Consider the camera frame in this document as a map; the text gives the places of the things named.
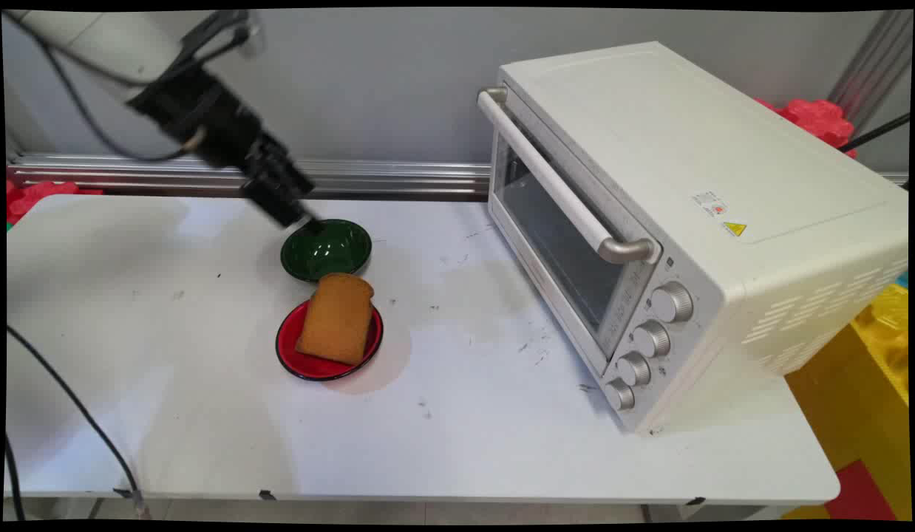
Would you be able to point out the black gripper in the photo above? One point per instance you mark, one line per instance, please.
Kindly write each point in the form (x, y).
(199, 111)

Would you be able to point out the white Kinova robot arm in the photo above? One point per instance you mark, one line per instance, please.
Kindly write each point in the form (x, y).
(80, 37)

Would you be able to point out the dark green bowl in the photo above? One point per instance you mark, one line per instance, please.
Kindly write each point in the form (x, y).
(332, 255)

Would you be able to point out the brown toast slice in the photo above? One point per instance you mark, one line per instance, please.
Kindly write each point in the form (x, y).
(338, 318)

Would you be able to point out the red plate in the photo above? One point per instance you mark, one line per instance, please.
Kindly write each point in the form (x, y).
(289, 347)

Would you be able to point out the red foam mat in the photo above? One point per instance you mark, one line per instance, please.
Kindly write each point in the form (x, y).
(36, 196)
(816, 118)

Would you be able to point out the silver oven knob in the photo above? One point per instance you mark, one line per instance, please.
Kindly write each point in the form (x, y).
(672, 301)
(652, 339)
(620, 394)
(633, 369)

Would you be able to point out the white toaster oven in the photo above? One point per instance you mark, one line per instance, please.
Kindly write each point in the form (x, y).
(723, 148)

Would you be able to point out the yellow panel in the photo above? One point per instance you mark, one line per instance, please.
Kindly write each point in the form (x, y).
(842, 414)

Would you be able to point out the yellow foam puzzle mat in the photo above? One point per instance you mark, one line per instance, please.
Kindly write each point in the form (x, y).
(888, 332)

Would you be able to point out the red floor tile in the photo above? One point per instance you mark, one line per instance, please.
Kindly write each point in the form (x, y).
(860, 495)

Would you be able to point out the aluminium rail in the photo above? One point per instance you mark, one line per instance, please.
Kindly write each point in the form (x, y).
(391, 176)

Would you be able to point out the aluminium frame post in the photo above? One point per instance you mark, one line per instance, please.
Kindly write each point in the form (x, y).
(875, 63)

